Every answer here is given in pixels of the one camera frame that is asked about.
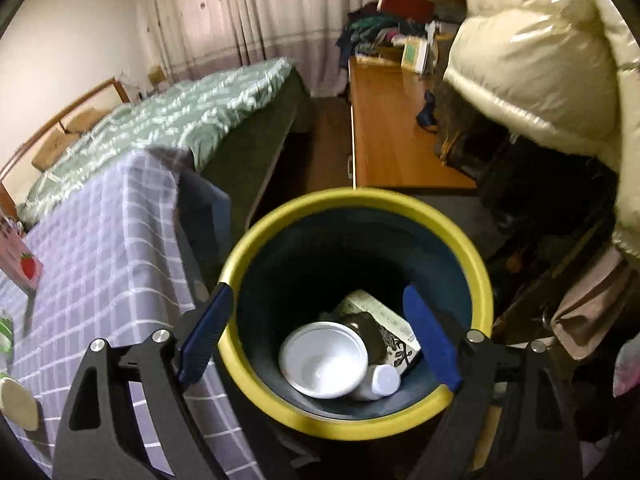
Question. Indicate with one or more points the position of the white supplement bottle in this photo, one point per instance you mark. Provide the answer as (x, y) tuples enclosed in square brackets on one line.
[(382, 380)]

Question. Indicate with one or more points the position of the small cardboard box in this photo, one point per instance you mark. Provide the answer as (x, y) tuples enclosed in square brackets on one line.
[(158, 76)]

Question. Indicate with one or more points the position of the dark brown bag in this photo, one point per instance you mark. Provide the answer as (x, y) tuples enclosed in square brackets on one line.
[(460, 135)]

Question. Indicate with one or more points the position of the beige cloth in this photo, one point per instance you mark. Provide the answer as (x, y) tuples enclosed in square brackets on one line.
[(590, 305)]

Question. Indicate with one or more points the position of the dark clothes heap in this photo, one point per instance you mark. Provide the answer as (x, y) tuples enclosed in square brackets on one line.
[(380, 30)]

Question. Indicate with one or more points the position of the brown bear face pillow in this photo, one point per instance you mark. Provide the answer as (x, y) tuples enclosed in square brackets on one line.
[(55, 152)]

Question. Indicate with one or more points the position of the grey checked tablecloth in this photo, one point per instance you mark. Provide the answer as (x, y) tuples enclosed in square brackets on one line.
[(100, 260)]

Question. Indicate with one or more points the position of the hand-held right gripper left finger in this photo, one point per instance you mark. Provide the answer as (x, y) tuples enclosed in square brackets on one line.
[(205, 335)]

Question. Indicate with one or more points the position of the green white box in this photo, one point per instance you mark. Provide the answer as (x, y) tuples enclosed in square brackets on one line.
[(414, 55)]

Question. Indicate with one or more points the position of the pink cloth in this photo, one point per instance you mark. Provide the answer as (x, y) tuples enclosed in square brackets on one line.
[(627, 370)]

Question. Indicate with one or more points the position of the green checked duvet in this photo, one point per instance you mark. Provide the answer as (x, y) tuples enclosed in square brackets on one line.
[(175, 110)]

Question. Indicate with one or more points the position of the cream puffer jacket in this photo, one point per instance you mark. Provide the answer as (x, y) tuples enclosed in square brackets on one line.
[(540, 60)]

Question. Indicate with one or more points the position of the wooden desk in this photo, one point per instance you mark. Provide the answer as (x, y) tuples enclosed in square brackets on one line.
[(395, 140)]

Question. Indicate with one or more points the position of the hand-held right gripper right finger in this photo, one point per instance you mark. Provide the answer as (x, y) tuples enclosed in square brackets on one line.
[(430, 335)]

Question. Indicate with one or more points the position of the cream patterned box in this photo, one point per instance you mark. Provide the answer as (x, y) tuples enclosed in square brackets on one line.
[(370, 302)]

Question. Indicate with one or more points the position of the white plastic bowl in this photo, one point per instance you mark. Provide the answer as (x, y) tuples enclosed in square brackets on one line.
[(320, 360)]

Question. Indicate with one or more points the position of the yellow rimmed trash bin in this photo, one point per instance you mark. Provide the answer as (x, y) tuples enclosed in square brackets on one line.
[(350, 200)]

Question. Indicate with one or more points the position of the wooden bed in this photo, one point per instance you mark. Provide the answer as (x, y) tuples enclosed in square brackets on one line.
[(75, 102)]

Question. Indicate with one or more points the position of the pink beige curtain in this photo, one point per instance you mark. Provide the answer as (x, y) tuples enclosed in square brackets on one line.
[(250, 10)]

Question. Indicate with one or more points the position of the pink strawberry milk carton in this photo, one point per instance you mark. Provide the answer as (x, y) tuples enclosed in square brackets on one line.
[(22, 265)]

